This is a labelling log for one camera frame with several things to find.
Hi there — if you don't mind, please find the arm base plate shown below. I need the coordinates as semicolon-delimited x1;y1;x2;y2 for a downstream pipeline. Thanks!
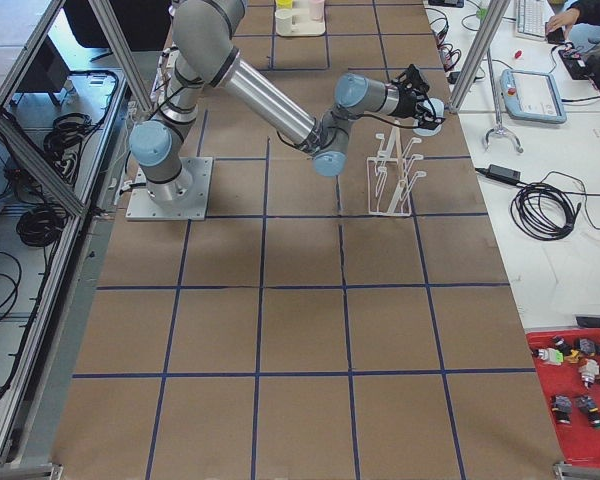
126;157;213;221

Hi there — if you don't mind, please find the black power adapter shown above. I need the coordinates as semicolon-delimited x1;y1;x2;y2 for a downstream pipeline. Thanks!
486;164;521;185

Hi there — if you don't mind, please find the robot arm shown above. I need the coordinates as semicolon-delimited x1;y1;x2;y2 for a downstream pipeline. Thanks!
130;1;444;204

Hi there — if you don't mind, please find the yellow plastic cup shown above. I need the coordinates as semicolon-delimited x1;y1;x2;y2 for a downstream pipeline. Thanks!
275;0;293;9

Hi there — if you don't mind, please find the white keyboard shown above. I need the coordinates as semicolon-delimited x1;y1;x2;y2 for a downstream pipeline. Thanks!
513;0;552;41

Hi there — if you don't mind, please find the red parts tray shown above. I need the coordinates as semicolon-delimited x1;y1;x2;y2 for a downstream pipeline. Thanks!
527;329;600;468

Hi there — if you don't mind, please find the white plastic cup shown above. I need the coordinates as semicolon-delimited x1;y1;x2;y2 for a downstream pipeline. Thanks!
274;9;294;36

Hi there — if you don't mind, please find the white wire cup rack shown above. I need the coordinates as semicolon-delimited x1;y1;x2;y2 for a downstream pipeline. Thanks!
366;120;427;217

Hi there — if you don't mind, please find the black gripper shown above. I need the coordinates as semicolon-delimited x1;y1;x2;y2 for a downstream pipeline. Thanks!
392;64;445;126

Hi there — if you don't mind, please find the teach pendant tablet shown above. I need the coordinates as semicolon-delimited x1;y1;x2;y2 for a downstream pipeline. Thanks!
500;69;567;124

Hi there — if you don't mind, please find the pink plastic cup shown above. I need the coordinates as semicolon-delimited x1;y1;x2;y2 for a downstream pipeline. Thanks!
308;0;325;22

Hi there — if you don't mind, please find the coiled black cable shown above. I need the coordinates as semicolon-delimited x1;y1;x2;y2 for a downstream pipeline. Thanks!
509;172;589;242

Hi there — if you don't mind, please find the light blue plastic cup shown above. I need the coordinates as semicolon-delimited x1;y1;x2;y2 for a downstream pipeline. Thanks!
413;98;445;137

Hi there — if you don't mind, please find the metal grabber stick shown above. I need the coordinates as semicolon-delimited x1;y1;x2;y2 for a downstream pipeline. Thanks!
483;49;524;154

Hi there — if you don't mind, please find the cream bunny tray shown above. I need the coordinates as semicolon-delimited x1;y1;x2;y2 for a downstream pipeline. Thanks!
281;8;326;37

